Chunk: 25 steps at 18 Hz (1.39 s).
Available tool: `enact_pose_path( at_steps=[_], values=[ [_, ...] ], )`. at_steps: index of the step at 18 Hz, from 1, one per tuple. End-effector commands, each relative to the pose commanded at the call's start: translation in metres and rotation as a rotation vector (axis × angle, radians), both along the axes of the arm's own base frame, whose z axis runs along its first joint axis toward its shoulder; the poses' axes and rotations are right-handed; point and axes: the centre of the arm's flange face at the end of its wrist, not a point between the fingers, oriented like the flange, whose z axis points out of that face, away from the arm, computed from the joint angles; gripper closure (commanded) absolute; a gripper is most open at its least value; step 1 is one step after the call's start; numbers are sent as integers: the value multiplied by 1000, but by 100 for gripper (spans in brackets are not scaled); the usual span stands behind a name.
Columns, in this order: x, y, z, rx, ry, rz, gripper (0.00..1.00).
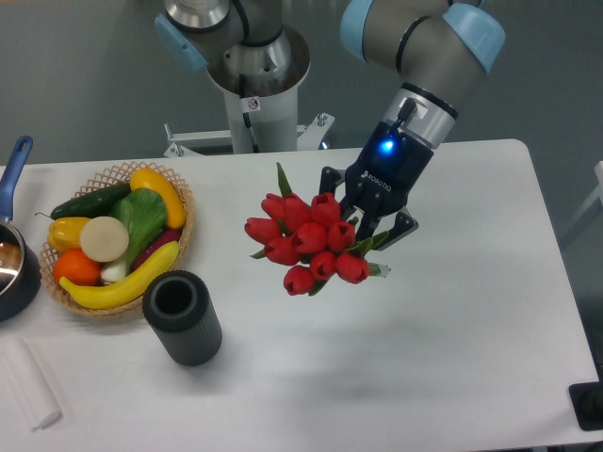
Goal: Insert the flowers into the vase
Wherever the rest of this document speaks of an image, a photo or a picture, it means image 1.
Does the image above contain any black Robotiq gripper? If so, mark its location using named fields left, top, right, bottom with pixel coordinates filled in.
left=318, top=121, right=433, bottom=250

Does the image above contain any purple eggplant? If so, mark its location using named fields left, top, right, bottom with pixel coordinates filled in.
left=132, top=229, right=181, bottom=270

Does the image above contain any orange fruit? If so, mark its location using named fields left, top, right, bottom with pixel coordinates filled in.
left=53, top=250, right=102, bottom=286

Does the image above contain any white rolled cloth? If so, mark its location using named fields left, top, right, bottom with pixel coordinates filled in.
left=3, top=339, right=62, bottom=431

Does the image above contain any yellow banana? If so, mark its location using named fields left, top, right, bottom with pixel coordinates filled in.
left=59, top=241, right=180, bottom=310

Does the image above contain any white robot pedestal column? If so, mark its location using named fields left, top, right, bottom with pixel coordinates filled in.
left=223, top=88, right=298, bottom=153

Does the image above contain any dark grey ribbed vase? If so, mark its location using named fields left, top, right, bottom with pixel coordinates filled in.
left=142, top=270, right=222, bottom=366

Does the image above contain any metal base frame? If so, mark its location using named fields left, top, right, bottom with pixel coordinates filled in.
left=164, top=112, right=335, bottom=158

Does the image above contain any yellow bell pepper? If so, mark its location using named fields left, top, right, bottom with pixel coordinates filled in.
left=47, top=217, right=90, bottom=253

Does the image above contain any yellow squash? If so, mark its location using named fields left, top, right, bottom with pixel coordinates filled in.
left=130, top=168, right=186, bottom=229

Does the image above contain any black device at table edge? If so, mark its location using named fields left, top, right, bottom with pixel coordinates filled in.
left=568, top=381, right=602, bottom=431

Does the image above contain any white furniture at right edge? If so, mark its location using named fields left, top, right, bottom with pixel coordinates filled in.
left=558, top=161, right=602, bottom=250

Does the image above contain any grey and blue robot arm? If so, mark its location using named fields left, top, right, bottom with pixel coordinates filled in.
left=155, top=1, right=505, bottom=250

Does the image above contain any red tulip bouquet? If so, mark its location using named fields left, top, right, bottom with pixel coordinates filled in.
left=244, top=164, right=390, bottom=296

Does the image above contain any green bok choy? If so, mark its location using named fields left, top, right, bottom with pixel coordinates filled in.
left=101, top=188, right=167, bottom=284

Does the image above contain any beige round radish slice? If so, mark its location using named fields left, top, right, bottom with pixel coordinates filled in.
left=79, top=217, right=129, bottom=263

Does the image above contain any dark pot with blue handle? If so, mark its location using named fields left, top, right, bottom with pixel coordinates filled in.
left=1, top=136, right=41, bottom=322

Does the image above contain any green cucumber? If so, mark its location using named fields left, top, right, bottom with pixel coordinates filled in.
left=36, top=184, right=131, bottom=220

